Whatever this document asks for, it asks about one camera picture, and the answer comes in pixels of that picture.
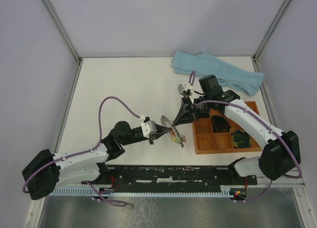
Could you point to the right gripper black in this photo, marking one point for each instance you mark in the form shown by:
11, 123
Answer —
192, 109

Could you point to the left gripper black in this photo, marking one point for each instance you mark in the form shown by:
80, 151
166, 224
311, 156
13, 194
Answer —
151, 137

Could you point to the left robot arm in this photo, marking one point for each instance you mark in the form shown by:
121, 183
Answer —
48, 171

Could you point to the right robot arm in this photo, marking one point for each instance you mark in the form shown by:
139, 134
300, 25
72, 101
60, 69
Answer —
280, 155

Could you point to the light blue cloth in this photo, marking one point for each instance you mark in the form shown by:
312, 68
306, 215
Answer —
227, 75

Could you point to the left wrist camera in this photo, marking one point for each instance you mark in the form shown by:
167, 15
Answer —
148, 126

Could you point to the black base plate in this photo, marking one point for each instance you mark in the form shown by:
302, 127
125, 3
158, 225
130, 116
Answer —
216, 175

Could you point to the white slotted cable duct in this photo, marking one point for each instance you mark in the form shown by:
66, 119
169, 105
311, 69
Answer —
158, 190

